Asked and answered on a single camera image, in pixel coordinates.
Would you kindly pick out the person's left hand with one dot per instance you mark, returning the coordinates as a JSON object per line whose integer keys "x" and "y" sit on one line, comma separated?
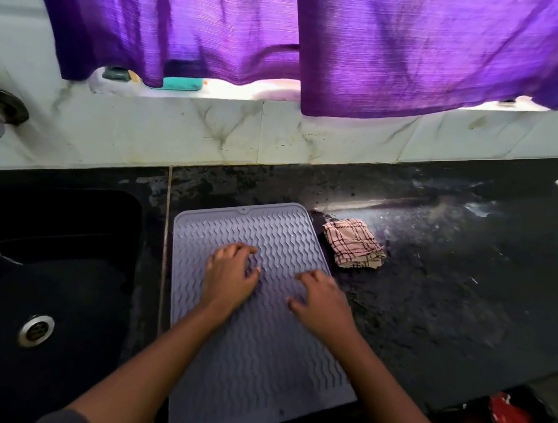
{"x": 225, "y": 283}

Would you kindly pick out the person's right hand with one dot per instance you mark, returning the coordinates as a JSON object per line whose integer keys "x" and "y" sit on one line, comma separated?
{"x": 325, "y": 313}

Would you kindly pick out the person's right thumb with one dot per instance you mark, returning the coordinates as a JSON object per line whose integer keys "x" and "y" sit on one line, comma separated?
{"x": 295, "y": 306}

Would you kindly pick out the person's left thumb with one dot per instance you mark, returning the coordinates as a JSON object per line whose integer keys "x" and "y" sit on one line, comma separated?
{"x": 254, "y": 276}

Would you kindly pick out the grey ribbed silicone drying mat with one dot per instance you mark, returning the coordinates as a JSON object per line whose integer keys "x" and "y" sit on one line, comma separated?
{"x": 262, "y": 366}

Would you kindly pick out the person's right forearm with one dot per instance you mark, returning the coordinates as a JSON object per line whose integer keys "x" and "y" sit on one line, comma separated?
{"x": 388, "y": 404}

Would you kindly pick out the person's left forearm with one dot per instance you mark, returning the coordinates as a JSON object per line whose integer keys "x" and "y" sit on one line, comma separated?
{"x": 153, "y": 369}

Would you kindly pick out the pink checked folded cloth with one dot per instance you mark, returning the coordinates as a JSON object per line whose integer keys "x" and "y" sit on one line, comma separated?
{"x": 352, "y": 244}

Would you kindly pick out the teal soap bar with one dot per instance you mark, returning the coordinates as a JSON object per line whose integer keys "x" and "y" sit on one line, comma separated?
{"x": 180, "y": 84}

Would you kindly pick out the black kitchen sink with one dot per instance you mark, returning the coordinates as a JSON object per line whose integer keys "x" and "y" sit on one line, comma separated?
{"x": 31, "y": 252}

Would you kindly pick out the steel sink drain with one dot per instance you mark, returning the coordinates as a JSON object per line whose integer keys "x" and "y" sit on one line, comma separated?
{"x": 35, "y": 331}

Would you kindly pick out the grey shirt sleeve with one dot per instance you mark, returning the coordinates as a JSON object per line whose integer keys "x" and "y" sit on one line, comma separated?
{"x": 65, "y": 421}

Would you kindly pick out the dark green scrub pad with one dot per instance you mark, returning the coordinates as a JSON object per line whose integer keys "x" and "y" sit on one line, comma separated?
{"x": 116, "y": 74}

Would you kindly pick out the purple curtain panel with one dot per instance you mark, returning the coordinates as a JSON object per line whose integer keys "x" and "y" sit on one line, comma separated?
{"x": 435, "y": 46}
{"x": 170, "y": 13}

